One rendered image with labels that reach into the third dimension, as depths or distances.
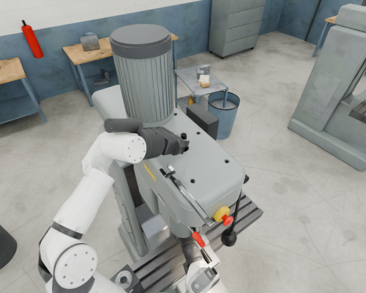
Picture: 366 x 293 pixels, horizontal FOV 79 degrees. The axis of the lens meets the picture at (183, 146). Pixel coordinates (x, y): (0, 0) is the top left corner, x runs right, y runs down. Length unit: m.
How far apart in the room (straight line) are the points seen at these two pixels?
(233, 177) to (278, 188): 2.52
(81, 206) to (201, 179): 0.36
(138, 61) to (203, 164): 0.39
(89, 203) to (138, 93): 0.43
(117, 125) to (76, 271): 0.30
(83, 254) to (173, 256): 1.19
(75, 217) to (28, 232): 2.70
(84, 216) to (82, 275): 0.11
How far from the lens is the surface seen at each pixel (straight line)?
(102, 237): 2.82
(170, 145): 0.65
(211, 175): 0.73
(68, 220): 0.52
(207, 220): 0.64
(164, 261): 1.63
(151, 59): 0.75
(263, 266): 2.70
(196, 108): 1.28
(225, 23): 5.86
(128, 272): 1.43
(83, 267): 0.52
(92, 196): 0.52
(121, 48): 0.76
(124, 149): 0.51
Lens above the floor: 2.47
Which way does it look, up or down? 45 degrees down
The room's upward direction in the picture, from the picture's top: straight up
